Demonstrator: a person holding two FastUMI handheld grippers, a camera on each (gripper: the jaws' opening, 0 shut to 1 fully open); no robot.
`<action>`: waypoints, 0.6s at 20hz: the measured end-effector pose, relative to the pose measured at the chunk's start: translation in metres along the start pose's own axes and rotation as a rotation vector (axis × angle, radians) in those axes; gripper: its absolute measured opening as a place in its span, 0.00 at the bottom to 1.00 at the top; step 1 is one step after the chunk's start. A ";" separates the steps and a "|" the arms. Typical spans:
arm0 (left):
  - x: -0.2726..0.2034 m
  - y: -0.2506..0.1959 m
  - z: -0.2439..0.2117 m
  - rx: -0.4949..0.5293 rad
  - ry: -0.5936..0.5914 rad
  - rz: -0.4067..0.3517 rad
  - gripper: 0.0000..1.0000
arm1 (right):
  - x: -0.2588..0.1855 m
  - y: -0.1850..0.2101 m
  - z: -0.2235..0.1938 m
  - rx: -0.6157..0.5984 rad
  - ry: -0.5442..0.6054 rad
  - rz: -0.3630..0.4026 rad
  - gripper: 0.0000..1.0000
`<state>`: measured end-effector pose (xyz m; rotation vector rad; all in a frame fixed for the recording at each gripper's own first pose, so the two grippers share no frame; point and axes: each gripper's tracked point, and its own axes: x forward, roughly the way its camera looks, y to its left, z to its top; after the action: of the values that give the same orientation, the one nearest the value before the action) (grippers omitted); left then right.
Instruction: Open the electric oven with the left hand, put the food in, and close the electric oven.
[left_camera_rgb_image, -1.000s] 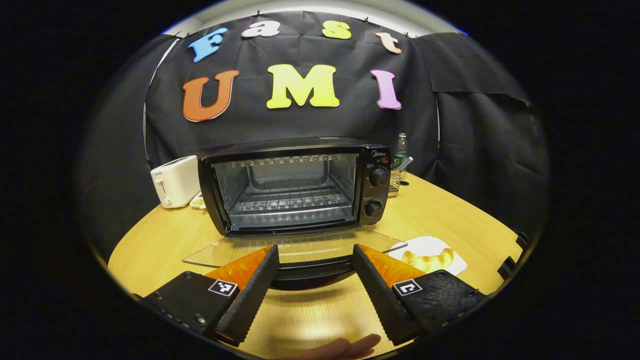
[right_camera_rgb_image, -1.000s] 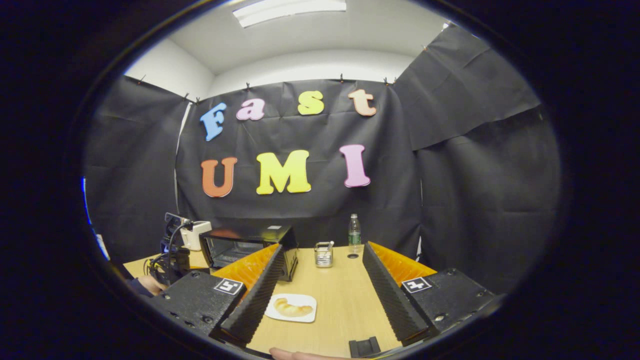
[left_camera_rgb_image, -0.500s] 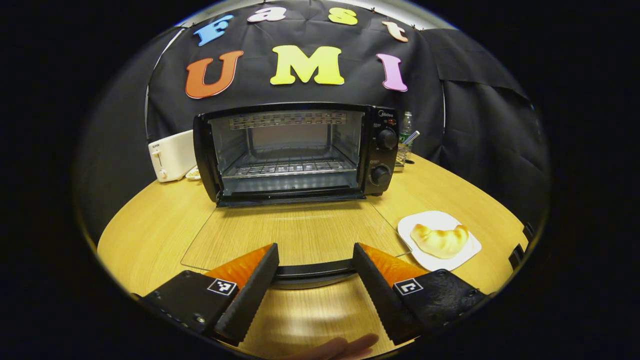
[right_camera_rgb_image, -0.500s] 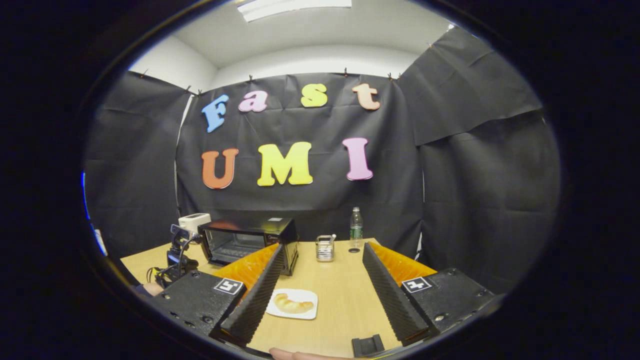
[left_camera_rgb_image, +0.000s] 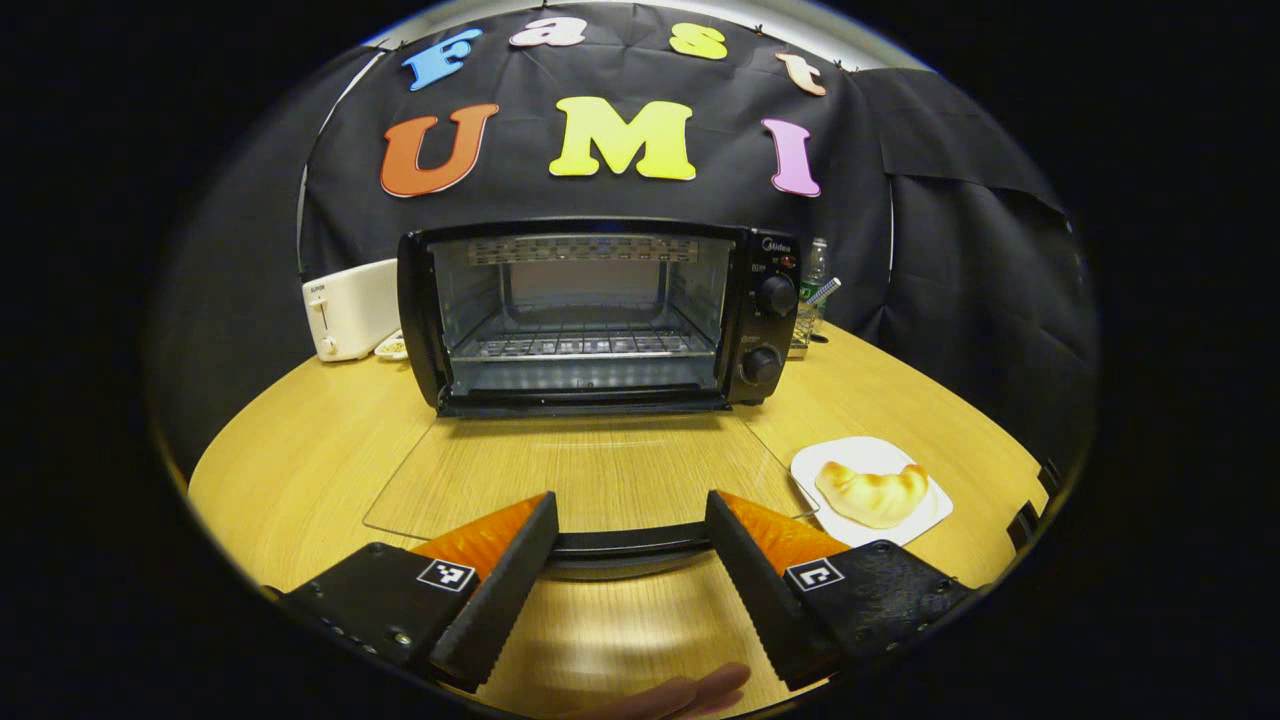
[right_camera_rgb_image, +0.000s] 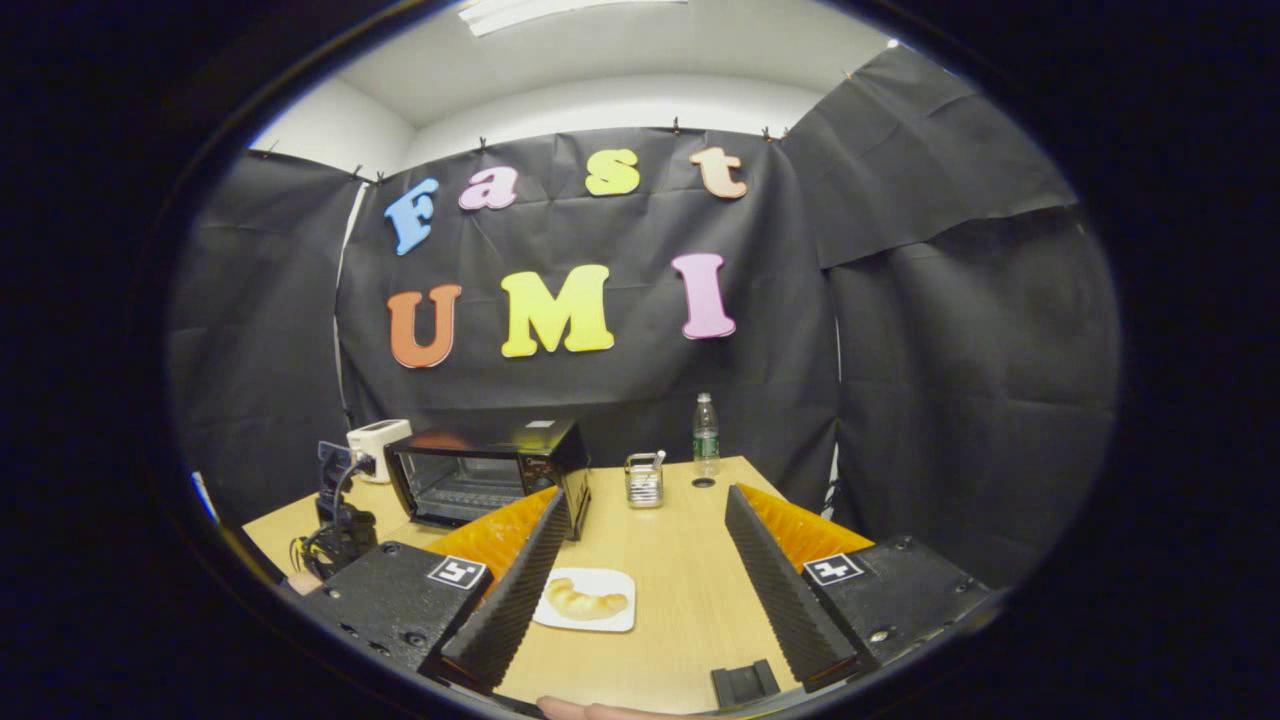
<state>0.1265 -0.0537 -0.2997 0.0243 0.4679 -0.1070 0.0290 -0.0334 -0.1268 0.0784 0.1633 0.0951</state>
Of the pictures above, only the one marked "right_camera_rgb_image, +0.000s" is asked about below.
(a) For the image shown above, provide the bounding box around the white square plate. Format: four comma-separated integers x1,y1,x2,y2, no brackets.
531,567,638,634

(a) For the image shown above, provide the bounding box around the ceiling light panel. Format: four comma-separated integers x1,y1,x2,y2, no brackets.
458,0,691,38

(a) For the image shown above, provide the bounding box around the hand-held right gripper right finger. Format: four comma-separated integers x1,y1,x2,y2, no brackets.
724,483,996,694

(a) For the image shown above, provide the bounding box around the black backdrop cloth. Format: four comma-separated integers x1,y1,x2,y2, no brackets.
168,45,1121,591

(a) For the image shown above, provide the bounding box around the white toaster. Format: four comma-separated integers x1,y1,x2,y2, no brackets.
346,419,414,485

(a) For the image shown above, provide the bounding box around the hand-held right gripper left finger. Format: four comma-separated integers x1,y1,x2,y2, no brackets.
298,487,571,696

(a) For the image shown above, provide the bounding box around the black electric oven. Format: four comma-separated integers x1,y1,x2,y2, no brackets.
384,419,593,542

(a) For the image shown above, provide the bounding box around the golden croissant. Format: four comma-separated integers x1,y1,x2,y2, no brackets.
545,577,630,622

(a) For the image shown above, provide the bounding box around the metal wire holder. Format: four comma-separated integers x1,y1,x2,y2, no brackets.
624,449,668,510

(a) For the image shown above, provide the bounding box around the clear plastic water bottle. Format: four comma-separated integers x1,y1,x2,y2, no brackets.
692,392,721,479

